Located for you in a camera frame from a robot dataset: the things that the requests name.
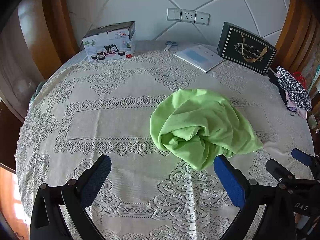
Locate green shirt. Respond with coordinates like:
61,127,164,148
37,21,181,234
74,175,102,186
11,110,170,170
150,89,263,171

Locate checkered clothes pile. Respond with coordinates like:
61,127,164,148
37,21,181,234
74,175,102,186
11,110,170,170
267,66,312,119

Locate red plastic bag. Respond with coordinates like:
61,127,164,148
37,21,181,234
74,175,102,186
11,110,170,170
292,72,306,88

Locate white lace tablecloth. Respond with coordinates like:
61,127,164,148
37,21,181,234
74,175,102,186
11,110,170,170
15,42,314,239

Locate dark green gift bag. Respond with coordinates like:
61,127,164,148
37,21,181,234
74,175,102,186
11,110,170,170
217,22,277,75

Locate white booklet with blue patch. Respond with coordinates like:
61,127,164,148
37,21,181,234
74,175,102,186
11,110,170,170
174,45,223,73

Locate tea set cardboard box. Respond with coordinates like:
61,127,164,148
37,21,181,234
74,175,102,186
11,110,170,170
82,21,136,63

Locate blue handled scissors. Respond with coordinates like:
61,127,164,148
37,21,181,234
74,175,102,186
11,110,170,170
163,41,177,51

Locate white wall switch panel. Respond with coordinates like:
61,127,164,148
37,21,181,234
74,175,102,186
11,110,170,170
167,8,210,25

